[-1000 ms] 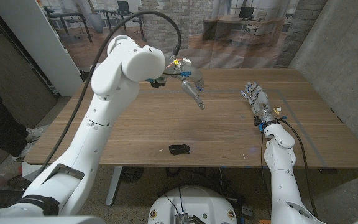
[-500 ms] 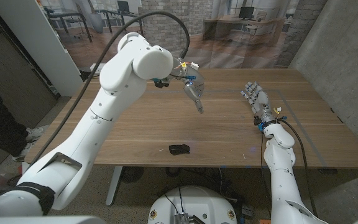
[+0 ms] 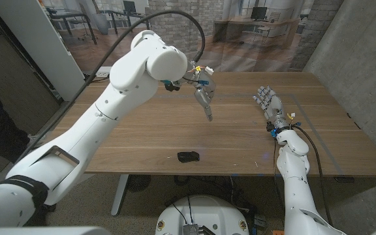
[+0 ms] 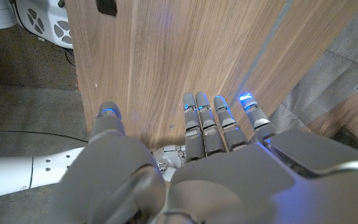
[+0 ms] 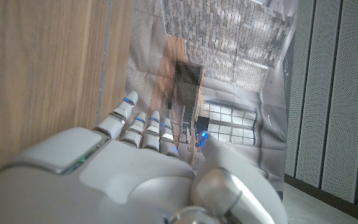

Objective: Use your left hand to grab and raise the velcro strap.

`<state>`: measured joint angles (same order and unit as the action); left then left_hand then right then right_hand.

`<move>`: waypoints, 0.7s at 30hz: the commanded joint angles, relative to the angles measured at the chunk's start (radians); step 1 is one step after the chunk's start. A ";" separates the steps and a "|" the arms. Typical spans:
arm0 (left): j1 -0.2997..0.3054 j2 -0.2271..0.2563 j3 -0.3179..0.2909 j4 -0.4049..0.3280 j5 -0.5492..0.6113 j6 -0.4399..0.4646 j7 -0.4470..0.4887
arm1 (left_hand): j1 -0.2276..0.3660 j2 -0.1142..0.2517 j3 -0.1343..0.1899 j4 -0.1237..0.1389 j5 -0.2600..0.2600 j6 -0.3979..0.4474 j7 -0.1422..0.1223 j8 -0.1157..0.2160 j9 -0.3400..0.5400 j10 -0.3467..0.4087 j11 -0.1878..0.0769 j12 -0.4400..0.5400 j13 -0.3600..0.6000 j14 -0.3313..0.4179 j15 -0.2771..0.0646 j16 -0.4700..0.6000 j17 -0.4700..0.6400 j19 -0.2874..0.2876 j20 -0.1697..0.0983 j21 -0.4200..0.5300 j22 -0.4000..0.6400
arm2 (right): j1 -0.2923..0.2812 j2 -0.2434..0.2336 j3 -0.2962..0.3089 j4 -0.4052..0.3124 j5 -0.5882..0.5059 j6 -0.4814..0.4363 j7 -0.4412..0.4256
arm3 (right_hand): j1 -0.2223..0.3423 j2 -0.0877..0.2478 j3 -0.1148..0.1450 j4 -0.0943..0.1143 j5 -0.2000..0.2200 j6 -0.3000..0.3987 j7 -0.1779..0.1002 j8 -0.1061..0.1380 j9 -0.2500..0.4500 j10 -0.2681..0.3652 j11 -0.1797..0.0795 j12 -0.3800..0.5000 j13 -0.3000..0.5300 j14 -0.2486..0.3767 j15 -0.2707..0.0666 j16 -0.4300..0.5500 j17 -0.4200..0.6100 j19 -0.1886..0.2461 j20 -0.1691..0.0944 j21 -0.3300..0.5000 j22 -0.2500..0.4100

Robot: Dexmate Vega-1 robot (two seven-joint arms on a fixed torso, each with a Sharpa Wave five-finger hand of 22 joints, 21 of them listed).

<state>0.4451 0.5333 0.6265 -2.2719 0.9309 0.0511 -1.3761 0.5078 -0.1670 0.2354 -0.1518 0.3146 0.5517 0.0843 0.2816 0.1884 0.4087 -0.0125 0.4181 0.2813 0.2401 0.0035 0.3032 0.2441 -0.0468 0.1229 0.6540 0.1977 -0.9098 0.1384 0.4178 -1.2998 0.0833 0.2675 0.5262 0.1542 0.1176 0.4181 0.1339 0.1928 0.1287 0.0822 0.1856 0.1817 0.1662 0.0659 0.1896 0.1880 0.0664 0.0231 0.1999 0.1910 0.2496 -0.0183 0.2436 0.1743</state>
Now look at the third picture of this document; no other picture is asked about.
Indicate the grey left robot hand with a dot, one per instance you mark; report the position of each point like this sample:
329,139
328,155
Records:
204,94

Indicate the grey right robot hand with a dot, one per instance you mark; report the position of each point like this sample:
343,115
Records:
274,106

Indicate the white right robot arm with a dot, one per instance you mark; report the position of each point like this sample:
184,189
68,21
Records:
294,182

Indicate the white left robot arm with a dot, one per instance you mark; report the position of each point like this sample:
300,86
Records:
77,140

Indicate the printed office backdrop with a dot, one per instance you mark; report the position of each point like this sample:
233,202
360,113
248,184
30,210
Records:
256,39

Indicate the white power strip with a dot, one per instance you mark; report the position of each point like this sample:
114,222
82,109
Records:
101,73

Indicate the black round fan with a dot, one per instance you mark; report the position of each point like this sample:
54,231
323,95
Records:
138,182

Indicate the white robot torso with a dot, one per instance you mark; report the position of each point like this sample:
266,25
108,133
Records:
204,212

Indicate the orange flat item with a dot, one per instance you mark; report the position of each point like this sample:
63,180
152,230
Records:
276,233

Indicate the silver finned module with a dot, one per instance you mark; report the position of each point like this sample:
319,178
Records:
190,229

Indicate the dark brown door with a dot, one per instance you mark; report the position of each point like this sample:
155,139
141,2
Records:
11,81

